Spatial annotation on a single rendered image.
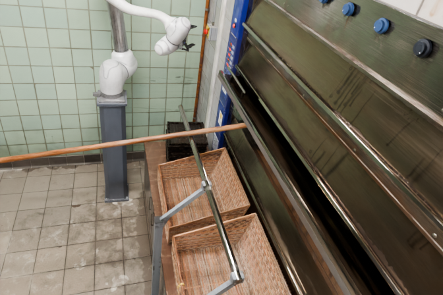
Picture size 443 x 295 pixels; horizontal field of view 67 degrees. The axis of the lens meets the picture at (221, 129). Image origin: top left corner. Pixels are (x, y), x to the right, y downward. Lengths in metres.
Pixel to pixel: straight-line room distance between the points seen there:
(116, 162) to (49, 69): 0.92
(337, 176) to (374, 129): 0.26
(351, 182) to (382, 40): 0.48
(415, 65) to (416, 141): 0.20
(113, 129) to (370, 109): 1.93
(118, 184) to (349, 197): 2.13
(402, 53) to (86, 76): 2.47
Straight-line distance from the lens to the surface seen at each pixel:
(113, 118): 2.56
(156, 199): 2.33
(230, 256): 1.36
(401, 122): 1.08
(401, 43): 1.09
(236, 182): 2.16
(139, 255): 2.76
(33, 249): 2.94
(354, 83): 1.23
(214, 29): 2.58
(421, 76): 1.04
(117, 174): 2.90
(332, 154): 1.32
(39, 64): 3.02
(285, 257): 1.71
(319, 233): 1.19
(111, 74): 2.41
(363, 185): 1.22
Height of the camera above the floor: 2.28
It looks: 34 degrees down
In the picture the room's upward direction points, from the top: 10 degrees clockwise
